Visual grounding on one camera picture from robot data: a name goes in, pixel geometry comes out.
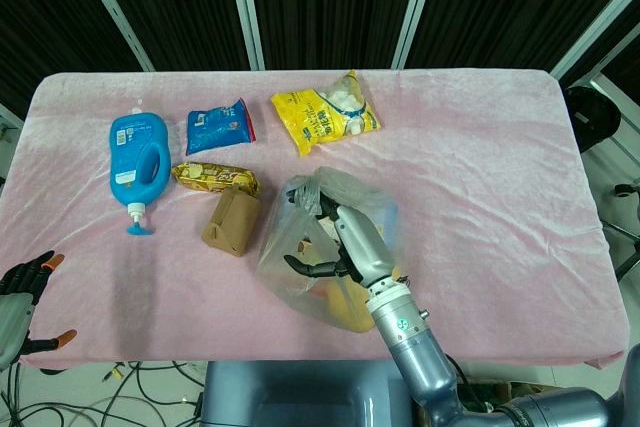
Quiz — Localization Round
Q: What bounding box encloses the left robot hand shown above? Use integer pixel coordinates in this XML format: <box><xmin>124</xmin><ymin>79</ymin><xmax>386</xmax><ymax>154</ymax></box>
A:
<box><xmin>0</xmin><ymin>250</ymin><xmax>79</xmax><ymax>373</ymax></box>

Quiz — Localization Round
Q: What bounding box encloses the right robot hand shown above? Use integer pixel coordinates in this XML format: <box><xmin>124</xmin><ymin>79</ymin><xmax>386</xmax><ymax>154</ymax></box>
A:
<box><xmin>283</xmin><ymin>185</ymin><xmax>396</xmax><ymax>289</ymax></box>

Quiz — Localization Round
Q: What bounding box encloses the clear plastic bag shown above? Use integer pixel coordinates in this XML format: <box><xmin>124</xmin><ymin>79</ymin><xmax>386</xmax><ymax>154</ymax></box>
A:
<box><xmin>255</xmin><ymin>165</ymin><xmax>404</xmax><ymax>334</ymax></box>

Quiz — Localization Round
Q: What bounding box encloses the yellow marshmallow bag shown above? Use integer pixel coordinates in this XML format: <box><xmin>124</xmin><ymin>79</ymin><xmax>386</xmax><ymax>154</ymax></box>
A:
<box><xmin>270</xmin><ymin>69</ymin><xmax>382</xmax><ymax>158</ymax></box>

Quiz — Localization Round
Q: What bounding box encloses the yellow soft item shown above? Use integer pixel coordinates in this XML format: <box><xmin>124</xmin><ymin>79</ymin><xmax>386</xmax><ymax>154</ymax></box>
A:
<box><xmin>319</xmin><ymin>276</ymin><xmax>376</xmax><ymax>334</ymax></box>

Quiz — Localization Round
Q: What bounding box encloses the pink velvet table cloth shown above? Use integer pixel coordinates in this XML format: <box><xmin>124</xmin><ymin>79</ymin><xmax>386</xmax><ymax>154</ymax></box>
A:
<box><xmin>0</xmin><ymin>68</ymin><xmax>626</xmax><ymax>371</ymax></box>

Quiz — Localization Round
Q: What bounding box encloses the brown cardboard gable box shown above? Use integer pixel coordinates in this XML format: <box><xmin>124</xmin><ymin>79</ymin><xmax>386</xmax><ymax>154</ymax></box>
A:
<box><xmin>200</xmin><ymin>186</ymin><xmax>263</xmax><ymax>258</ymax></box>

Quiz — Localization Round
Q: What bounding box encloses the gold biscuit packet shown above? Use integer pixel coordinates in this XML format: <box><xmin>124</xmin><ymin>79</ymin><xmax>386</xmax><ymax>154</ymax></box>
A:
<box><xmin>171</xmin><ymin>160</ymin><xmax>262</xmax><ymax>197</ymax></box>

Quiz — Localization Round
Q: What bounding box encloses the grey-blue robot torso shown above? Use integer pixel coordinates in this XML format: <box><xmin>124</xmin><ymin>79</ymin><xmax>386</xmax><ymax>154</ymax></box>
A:
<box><xmin>198</xmin><ymin>360</ymin><xmax>419</xmax><ymax>427</ymax></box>

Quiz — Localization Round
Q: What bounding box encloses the blue snack packet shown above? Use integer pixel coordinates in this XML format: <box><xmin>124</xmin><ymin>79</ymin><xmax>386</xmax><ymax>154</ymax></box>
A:
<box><xmin>185</xmin><ymin>97</ymin><xmax>257</xmax><ymax>157</ymax></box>

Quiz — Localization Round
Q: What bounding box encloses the blue pump detergent bottle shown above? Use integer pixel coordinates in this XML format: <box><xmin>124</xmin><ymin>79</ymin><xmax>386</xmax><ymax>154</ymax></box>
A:
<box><xmin>108</xmin><ymin>109</ymin><xmax>177</xmax><ymax>237</ymax></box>

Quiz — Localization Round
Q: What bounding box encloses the black round stool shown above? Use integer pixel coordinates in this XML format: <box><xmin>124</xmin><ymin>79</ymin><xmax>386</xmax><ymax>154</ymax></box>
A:
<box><xmin>563</xmin><ymin>85</ymin><xmax>623</xmax><ymax>153</ymax></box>

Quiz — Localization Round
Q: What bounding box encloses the black stand base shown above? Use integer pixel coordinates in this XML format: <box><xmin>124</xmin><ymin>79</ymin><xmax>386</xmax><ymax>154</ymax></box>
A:
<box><xmin>602</xmin><ymin>181</ymin><xmax>640</xmax><ymax>288</ymax></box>

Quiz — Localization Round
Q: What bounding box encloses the black floor cable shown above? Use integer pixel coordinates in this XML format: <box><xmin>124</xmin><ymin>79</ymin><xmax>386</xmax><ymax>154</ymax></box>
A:
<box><xmin>9</xmin><ymin>360</ymin><xmax>204</xmax><ymax>427</ymax></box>

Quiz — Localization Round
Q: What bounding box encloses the white frame pole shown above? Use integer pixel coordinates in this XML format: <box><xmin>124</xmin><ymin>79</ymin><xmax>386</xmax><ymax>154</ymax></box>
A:
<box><xmin>223</xmin><ymin>0</ymin><xmax>266</xmax><ymax>71</ymax></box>
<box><xmin>548</xmin><ymin>0</ymin><xmax>640</xmax><ymax>83</ymax></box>
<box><xmin>391</xmin><ymin>0</ymin><xmax>444</xmax><ymax>70</ymax></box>
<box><xmin>68</xmin><ymin>0</ymin><xmax>156</xmax><ymax>72</ymax></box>

